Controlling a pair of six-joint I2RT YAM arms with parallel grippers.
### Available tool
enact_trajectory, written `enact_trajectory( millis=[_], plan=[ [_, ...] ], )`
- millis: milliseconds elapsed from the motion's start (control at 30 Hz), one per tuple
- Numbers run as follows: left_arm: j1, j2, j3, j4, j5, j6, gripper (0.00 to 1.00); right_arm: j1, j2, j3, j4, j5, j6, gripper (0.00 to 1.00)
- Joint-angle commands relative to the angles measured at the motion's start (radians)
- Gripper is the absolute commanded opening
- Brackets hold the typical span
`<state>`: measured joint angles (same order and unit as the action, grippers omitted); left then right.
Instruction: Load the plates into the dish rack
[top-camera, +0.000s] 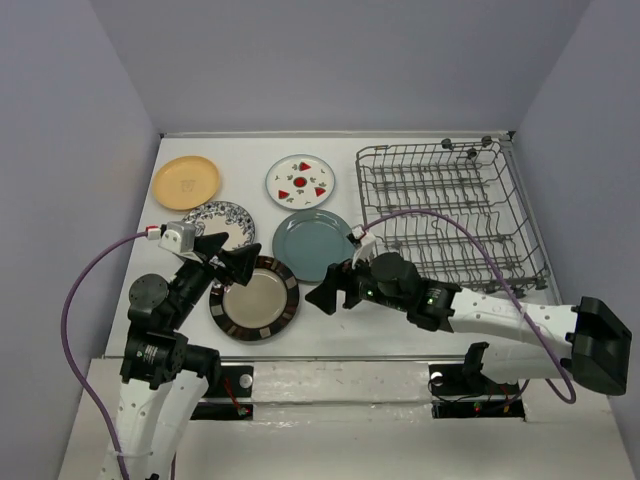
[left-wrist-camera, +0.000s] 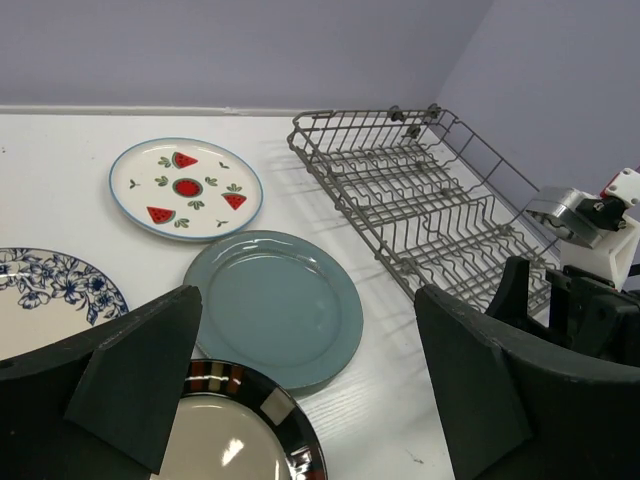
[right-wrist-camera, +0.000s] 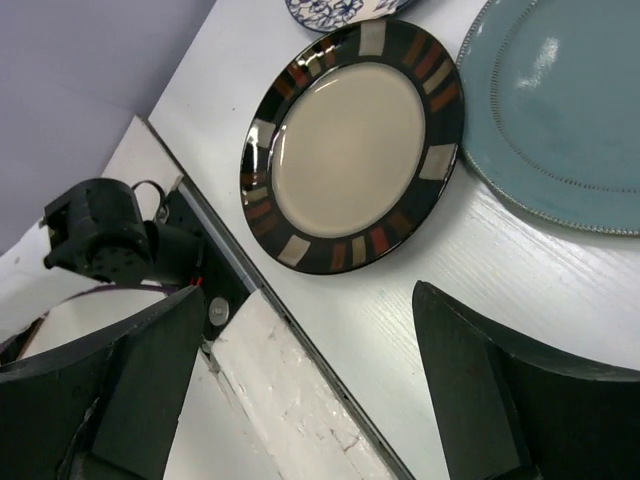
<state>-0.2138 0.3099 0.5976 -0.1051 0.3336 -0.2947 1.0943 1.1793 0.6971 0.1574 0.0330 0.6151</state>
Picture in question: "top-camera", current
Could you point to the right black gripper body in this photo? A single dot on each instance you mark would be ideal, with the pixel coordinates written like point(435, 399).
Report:
point(365, 286)

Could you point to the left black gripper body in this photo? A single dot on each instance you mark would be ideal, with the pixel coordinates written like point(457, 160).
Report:
point(193, 277)

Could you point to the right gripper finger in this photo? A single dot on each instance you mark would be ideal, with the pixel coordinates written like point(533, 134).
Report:
point(324, 296)
point(339, 273)

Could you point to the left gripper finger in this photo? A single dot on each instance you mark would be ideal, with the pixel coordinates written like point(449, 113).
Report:
point(206, 247)
point(237, 266)

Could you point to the blue floral plate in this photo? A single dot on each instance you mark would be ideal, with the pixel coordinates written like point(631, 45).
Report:
point(223, 216)

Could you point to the teal plate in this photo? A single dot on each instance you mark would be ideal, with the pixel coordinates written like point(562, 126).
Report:
point(309, 241)

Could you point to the brown rimmed beige plate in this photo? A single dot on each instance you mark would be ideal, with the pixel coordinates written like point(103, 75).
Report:
point(260, 310)

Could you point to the yellow bear plate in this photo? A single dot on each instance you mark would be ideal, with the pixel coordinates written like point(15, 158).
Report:
point(186, 182)

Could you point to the white watermelon plate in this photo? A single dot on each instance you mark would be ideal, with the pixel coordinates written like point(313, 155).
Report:
point(300, 182)

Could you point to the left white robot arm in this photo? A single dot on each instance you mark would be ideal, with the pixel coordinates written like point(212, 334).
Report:
point(163, 377)

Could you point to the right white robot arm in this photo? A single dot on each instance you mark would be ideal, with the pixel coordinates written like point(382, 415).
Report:
point(585, 343)

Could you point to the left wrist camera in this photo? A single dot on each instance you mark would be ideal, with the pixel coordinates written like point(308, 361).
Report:
point(178, 237)

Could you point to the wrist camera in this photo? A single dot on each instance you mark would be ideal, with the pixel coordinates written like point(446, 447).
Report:
point(363, 242)
point(178, 237)

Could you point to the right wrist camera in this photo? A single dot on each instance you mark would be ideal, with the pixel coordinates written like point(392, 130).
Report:
point(363, 242)

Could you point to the grey wire dish rack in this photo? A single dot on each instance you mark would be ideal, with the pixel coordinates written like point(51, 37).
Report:
point(450, 205)

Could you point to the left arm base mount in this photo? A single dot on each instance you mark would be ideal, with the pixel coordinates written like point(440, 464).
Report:
point(231, 398)

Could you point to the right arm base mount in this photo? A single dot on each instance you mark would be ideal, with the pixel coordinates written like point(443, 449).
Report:
point(462, 391)

